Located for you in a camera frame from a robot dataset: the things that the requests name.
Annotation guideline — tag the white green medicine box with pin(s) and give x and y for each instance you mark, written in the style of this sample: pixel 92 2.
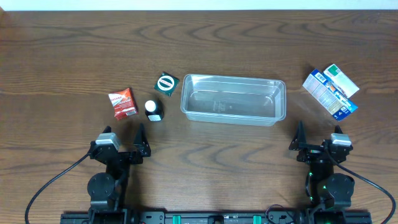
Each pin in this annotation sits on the white green medicine box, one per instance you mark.
pixel 341 81

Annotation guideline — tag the blue Kool Fever box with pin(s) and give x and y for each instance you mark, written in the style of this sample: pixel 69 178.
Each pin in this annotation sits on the blue Kool Fever box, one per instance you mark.
pixel 322 89

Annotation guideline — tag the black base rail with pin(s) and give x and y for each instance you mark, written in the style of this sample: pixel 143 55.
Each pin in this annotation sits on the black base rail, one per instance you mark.
pixel 271 216

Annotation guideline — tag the dark bottle white cap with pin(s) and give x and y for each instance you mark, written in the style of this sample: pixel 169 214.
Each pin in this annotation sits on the dark bottle white cap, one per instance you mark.
pixel 153 111

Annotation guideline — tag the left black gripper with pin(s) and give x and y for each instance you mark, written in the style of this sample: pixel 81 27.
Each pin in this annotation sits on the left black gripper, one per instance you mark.
pixel 143 152

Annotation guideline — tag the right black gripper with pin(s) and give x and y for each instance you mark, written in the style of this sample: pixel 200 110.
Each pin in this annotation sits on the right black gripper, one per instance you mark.
pixel 315 150

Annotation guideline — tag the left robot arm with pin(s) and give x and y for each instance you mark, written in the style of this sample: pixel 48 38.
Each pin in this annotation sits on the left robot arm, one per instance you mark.
pixel 107 189

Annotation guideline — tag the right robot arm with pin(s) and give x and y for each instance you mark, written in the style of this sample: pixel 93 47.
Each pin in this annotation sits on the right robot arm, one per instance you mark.
pixel 329 192

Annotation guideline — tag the red sachet packet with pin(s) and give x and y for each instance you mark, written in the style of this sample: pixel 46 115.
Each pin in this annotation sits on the red sachet packet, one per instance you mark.
pixel 123 103

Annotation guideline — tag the clear plastic container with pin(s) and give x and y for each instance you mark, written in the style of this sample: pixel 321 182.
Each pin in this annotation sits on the clear plastic container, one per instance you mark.
pixel 233 100

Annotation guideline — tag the green square packet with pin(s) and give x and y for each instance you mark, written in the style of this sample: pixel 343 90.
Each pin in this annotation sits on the green square packet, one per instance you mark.
pixel 166 84

